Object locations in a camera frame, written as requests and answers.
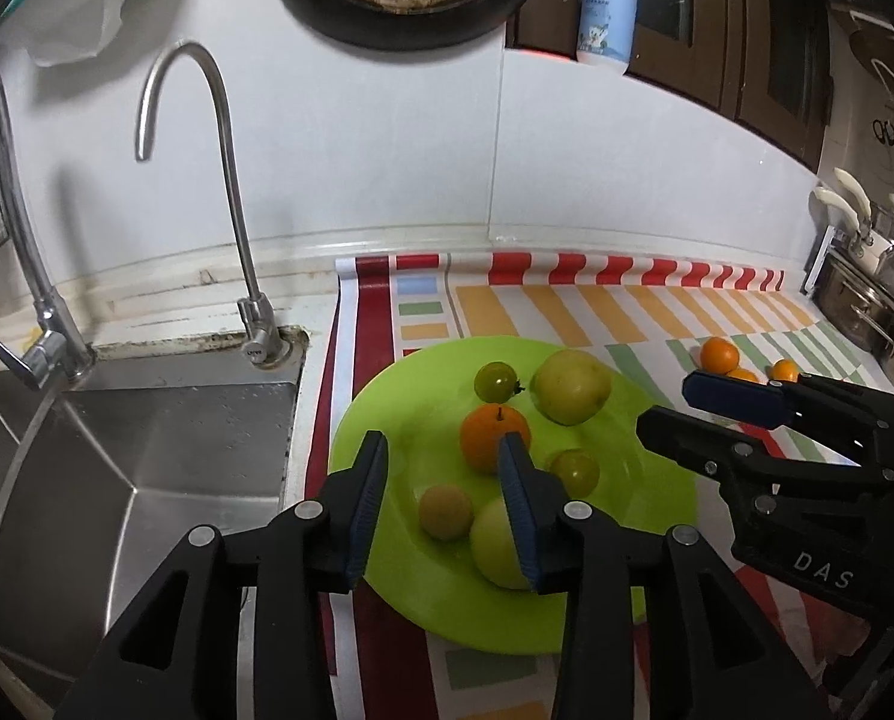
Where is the striped colourful tablecloth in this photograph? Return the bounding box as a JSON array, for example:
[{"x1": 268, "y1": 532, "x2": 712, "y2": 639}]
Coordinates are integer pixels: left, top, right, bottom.
[{"x1": 303, "y1": 251, "x2": 894, "y2": 720}]

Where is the slim gooseneck faucet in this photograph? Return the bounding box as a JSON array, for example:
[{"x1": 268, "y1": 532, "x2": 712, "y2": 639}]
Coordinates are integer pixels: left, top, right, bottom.
[{"x1": 135, "y1": 43, "x2": 283, "y2": 370}]

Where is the yellow apple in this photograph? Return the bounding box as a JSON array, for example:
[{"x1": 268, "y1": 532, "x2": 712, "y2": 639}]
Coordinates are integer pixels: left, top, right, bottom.
[{"x1": 531, "y1": 349, "x2": 613, "y2": 427}]

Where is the large orange tomato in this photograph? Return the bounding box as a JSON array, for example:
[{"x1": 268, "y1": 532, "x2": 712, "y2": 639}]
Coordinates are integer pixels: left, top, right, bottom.
[{"x1": 460, "y1": 404, "x2": 532, "y2": 475}]

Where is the green plate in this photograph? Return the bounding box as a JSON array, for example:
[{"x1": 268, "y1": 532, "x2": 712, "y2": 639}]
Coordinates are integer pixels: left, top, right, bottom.
[{"x1": 328, "y1": 336, "x2": 699, "y2": 655}]

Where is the small green tomato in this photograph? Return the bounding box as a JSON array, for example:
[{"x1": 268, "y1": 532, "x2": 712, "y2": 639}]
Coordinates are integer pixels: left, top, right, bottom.
[
  {"x1": 475, "y1": 361, "x2": 527, "y2": 403},
  {"x1": 548, "y1": 449, "x2": 602, "y2": 497}
]

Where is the green apple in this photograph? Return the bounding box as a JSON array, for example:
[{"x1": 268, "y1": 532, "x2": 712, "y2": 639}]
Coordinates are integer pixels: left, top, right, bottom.
[{"x1": 469, "y1": 499, "x2": 534, "y2": 590}]

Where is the white cloth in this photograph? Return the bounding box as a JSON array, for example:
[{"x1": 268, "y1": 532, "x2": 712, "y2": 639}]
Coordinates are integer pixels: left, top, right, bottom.
[{"x1": 12, "y1": 0, "x2": 185, "y2": 67}]

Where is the stainless steel sink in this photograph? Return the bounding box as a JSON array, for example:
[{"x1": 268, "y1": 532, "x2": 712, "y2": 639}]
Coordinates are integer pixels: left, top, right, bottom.
[{"x1": 0, "y1": 349, "x2": 305, "y2": 720}]

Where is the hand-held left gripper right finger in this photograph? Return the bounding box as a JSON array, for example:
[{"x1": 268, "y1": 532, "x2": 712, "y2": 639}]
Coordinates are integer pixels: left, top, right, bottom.
[{"x1": 496, "y1": 433, "x2": 834, "y2": 720}]

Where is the dark wooden window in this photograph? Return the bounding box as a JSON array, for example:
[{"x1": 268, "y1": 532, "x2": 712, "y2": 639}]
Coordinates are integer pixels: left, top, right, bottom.
[{"x1": 507, "y1": 0, "x2": 838, "y2": 173}]

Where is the white pump soap bottle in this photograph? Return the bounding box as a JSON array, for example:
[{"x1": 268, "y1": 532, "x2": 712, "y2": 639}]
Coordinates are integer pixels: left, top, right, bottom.
[{"x1": 576, "y1": 0, "x2": 640, "y2": 77}]

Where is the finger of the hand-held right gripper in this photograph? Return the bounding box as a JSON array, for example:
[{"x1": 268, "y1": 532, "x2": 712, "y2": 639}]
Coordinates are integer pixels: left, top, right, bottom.
[
  {"x1": 682, "y1": 371, "x2": 894, "y2": 466},
  {"x1": 637, "y1": 406, "x2": 894, "y2": 500}
]

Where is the large chrome faucet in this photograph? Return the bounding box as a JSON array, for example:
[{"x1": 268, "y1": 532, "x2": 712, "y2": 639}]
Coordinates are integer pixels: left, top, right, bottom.
[{"x1": 0, "y1": 64, "x2": 95, "y2": 391}]

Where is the small tan fruit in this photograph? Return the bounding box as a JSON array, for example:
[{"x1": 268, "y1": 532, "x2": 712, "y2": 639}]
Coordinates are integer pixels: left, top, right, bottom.
[{"x1": 418, "y1": 485, "x2": 474, "y2": 541}]

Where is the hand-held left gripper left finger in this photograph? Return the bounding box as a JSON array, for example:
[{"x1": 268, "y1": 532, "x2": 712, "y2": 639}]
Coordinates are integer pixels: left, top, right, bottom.
[{"x1": 55, "y1": 430, "x2": 389, "y2": 720}]

